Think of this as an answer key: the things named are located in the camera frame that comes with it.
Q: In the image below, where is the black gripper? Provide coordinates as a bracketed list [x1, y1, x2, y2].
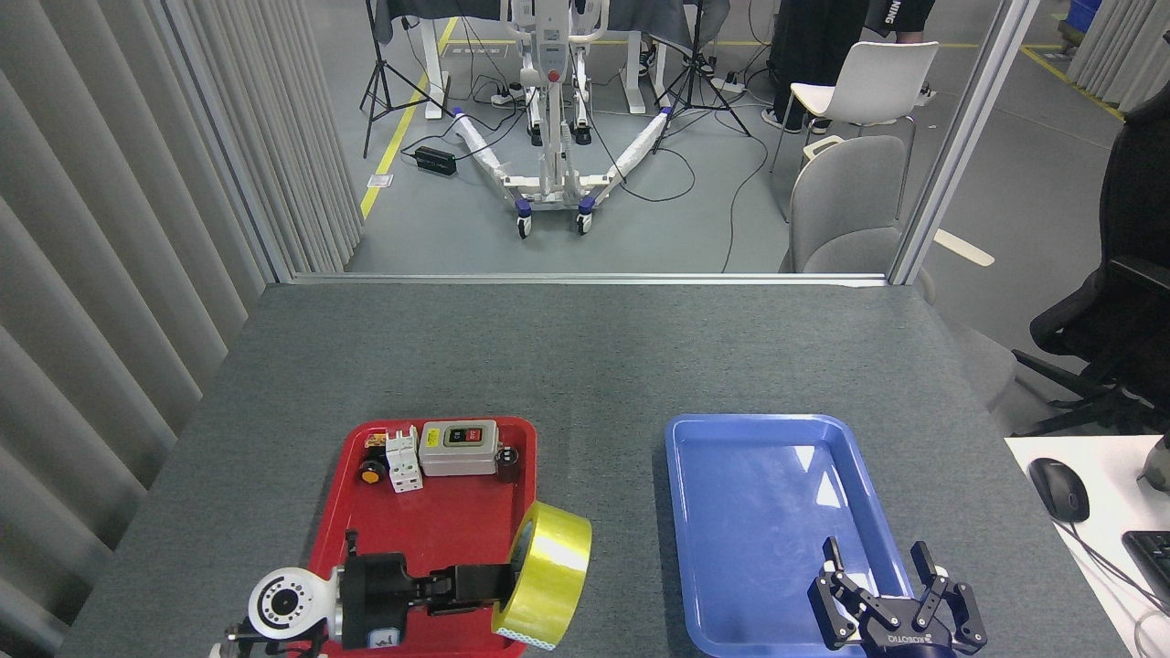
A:
[340, 552, 532, 653]
[809, 536, 989, 658]

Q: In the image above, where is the yellow tape roll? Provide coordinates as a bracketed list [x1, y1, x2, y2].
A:
[491, 501, 593, 653]

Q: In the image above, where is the red plastic tray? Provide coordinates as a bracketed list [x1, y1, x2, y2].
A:
[306, 417, 538, 658]

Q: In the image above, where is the white circuit breaker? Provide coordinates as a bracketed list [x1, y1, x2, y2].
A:
[384, 426, 425, 494]

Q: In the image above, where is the blue plastic tray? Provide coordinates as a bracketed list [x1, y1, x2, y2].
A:
[665, 413, 926, 658]

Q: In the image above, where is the black computer mouse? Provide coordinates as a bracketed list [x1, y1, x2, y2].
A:
[1027, 457, 1090, 525]

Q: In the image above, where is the white desk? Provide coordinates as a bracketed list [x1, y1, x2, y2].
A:
[1004, 435, 1170, 658]

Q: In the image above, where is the black keyboard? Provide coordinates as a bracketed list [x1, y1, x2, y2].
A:
[1122, 530, 1170, 613]

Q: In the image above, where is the grey rounded desk object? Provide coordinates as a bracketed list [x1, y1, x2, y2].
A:
[1138, 433, 1170, 491]

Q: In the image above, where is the beige floor board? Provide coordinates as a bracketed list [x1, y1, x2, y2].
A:
[933, 228, 995, 269]

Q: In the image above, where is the black office chair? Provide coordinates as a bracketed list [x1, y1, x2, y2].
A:
[1010, 82, 1170, 438]

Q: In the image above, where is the grey chair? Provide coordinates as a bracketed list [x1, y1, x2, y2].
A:
[780, 135, 1017, 412]

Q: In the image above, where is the white wheeled stand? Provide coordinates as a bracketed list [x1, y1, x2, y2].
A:
[452, 0, 674, 240]

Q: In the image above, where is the black tripod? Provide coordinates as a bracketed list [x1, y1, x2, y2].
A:
[653, 0, 753, 154]
[359, 0, 454, 159]

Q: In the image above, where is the white legged table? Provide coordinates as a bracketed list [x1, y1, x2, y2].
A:
[370, 0, 732, 121]

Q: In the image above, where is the white chair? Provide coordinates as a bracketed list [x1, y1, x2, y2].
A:
[771, 41, 940, 220]

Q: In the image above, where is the person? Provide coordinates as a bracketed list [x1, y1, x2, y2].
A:
[763, 0, 935, 135]

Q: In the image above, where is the grey switch box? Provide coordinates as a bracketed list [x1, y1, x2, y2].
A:
[419, 420, 502, 478]

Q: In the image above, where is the black mouse cable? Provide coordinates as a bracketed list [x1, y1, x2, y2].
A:
[1065, 519, 1170, 615]

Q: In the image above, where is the silver table edge rail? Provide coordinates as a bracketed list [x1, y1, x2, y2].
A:
[291, 271, 889, 289]

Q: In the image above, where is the black floor cable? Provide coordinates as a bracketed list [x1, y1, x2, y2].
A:
[585, 110, 771, 275]

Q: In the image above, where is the silver aluminium post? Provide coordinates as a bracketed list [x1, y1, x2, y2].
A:
[888, 0, 1043, 286]

